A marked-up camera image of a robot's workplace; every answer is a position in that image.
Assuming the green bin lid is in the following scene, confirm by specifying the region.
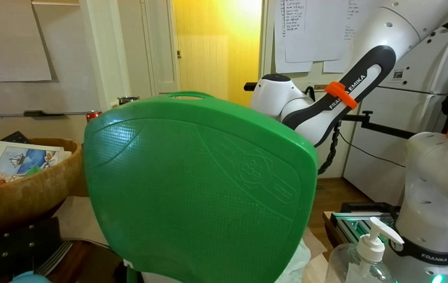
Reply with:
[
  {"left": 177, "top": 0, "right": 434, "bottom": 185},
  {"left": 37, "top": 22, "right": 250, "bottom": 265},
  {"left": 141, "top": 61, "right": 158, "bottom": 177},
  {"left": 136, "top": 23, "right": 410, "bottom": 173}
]
[{"left": 83, "top": 91, "right": 317, "bottom": 283}]

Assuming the wooden bowl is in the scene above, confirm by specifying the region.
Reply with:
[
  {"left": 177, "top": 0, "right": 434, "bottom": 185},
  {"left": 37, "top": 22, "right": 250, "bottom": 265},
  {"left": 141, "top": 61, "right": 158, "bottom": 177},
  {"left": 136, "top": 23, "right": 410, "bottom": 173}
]
[{"left": 0, "top": 138, "right": 81, "bottom": 226}]

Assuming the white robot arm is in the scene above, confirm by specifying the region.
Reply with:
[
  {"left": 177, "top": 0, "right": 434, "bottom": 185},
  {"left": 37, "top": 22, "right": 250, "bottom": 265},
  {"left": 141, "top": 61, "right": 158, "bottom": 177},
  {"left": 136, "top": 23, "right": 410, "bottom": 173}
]
[{"left": 251, "top": 0, "right": 448, "bottom": 283}]

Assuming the paper sheet on wall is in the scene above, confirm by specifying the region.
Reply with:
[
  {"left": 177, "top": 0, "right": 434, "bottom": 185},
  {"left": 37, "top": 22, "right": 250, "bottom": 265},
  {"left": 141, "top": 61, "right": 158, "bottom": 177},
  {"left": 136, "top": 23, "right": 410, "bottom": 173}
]
[{"left": 275, "top": 0, "right": 357, "bottom": 74}]

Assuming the aluminium extrusion frame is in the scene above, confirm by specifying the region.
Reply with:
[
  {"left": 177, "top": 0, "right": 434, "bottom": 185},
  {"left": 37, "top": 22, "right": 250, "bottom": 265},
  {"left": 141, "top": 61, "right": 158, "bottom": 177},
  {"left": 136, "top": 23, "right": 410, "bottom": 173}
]
[{"left": 324, "top": 210, "right": 394, "bottom": 246}]

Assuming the picture book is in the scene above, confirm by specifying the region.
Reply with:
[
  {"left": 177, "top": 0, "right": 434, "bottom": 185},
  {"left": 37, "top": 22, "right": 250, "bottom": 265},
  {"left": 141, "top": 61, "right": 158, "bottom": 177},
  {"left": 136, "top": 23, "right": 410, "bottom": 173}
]
[{"left": 0, "top": 141, "right": 70, "bottom": 184}]

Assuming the hand sanitizer pump bottle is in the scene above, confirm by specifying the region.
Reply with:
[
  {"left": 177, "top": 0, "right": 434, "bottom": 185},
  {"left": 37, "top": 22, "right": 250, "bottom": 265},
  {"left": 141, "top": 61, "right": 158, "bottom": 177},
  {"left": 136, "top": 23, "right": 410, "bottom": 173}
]
[{"left": 324, "top": 217, "right": 404, "bottom": 283}]

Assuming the white whiteboard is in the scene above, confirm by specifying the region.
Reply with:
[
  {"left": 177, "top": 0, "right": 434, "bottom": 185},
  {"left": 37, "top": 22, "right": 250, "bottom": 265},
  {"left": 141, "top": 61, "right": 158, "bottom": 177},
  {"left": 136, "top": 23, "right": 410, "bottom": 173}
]
[{"left": 0, "top": 0, "right": 52, "bottom": 81}]

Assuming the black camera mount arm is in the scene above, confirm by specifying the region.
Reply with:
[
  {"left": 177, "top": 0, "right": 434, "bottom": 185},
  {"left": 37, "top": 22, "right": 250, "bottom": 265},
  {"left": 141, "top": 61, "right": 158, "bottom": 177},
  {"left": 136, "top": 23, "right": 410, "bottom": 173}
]
[{"left": 341, "top": 110, "right": 415, "bottom": 140}]

